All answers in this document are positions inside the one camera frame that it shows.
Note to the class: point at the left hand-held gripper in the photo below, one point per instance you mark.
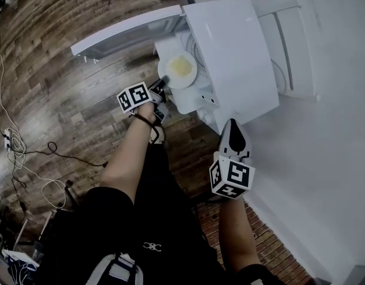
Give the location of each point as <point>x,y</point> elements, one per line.
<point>134,96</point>

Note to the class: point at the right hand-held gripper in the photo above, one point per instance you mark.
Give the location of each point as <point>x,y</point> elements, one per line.
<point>233,177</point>

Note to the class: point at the white plate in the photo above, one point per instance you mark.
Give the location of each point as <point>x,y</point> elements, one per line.
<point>179,82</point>

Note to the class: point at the white microwave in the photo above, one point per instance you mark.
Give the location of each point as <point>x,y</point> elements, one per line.
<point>236,58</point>

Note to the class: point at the person's right forearm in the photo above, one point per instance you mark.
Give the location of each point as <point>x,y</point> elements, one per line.
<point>237,236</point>

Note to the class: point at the person's left forearm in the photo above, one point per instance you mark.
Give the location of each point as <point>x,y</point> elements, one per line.
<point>129,159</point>

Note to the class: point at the person's black shirt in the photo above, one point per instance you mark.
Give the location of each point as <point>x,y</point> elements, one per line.
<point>158,218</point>

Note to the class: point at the grey box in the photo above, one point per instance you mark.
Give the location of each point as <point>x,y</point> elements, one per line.
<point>361,275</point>

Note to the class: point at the white folded frame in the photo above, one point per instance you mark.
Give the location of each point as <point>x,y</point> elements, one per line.
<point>298,46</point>

